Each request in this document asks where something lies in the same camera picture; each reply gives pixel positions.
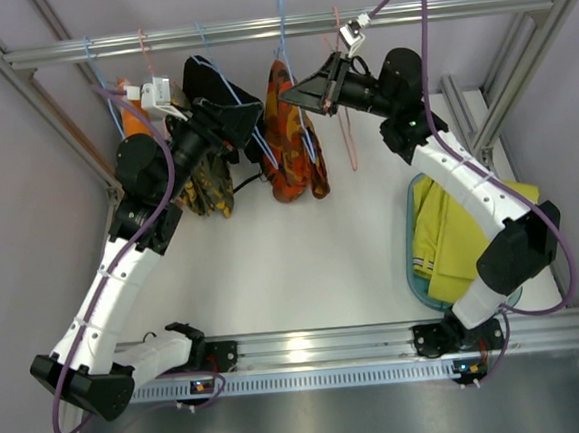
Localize blue hanger with camouflage trousers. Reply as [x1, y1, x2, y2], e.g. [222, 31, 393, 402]
[275, 0, 317, 164]

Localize blue hanger with black trousers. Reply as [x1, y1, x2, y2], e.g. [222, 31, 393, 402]
[195, 22, 278, 169]

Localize black trousers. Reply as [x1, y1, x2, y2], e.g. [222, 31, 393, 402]
[182, 55, 266, 164]

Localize aluminium frame right post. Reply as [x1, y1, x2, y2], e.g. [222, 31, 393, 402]
[439, 0, 579, 168]

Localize orange white trousers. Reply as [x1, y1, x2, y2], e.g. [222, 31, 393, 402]
[116, 78, 152, 138]

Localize teal transparent plastic bin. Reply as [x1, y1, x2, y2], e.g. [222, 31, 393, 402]
[396, 163, 525, 317]

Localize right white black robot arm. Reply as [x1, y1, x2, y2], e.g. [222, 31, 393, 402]
[279, 47, 560, 359]

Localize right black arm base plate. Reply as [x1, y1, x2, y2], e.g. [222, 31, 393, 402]
[412, 319, 504, 359]

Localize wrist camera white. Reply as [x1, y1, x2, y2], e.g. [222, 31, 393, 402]
[338, 13, 371, 58]
[123, 76, 189, 122]

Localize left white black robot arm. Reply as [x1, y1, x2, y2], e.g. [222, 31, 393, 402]
[30, 98, 263, 421]

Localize aluminium hanging rail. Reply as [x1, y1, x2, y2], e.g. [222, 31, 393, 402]
[3, 0, 556, 70]

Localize orange red camouflage trousers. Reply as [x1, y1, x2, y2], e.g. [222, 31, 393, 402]
[262, 60, 331, 204]

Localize blue wire hanger leftmost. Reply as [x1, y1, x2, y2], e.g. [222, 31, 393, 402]
[83, 32, 127, 141]

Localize pink wire hanger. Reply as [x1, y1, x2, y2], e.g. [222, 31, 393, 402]
[136, 26, 174, 139]
[325, 5, 359, 172]

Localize aluminium frame post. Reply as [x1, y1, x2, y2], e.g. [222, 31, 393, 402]
[439, 0, 579, 168]
[0, 38, 122, 228]

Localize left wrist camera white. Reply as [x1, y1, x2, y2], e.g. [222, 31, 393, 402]
[123, 76, 189, 122]

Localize grey slotted cable duct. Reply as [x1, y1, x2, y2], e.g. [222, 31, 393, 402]
[130, 359, 482, 403]

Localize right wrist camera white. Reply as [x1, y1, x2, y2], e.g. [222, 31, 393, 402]
[338, 13, 371, 58]

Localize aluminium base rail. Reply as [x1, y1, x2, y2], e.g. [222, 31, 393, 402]
[103, 305, 579, 387]

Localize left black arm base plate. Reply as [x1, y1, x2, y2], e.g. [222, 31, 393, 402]
[180, 339, 238, 374]

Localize green yellow camouflage trousers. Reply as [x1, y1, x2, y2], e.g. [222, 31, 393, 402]
[175, 153, 234, 218]

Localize aluminium frame left post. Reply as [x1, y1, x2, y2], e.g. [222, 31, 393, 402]
[0, 38, 122, 228]

